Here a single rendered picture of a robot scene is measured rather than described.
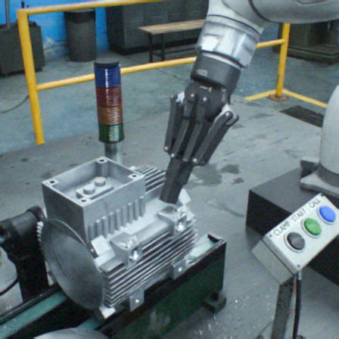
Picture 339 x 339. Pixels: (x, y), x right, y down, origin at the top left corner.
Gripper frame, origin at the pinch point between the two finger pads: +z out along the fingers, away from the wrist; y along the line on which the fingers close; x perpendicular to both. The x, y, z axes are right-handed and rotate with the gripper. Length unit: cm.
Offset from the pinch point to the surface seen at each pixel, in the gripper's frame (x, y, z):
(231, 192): 57, -22, 3
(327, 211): 15.6, 19.4, -4.2
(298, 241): 7.1, 19.9, 1.0
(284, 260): 5.1, 19.8, 4.3
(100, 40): 337, -450, -83
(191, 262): 12.9, 0.5, 14.2
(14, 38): 207, -425, -38
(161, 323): 10.0, 1.1, 26.1
